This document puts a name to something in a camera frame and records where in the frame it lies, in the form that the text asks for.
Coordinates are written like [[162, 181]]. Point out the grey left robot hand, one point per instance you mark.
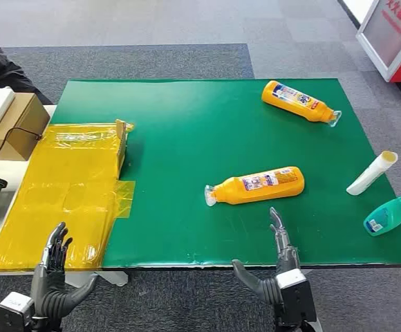
[[48, 288]]

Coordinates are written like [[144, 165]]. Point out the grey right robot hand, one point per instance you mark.
[[287, 261]]

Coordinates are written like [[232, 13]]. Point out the orange bottle with white label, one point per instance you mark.
[[255, 185]]

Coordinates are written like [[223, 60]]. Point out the white tube bottle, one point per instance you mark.
[[370, 175]]

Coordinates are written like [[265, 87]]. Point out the teal plastic bottle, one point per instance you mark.
[[389, 215]]

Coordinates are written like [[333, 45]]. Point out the orange bottle with blue label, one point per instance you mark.
[[297, 101]]

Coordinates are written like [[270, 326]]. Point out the yellow taped cardboard box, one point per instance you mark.
[[66, 183]]

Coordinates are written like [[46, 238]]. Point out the brown cardboard box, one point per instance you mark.
[[20, 130]]

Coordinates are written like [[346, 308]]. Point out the green table mat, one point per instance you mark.
[[186, 137]]

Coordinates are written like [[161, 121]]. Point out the red and white sign cabinet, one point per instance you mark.
[[392, 39]]

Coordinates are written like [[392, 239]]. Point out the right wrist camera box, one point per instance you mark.
[[295, 295]]

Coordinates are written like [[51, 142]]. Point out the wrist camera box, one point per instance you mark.
[[14, 309], [295, 295]]

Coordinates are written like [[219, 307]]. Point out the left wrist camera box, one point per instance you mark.
[[14, 309]]

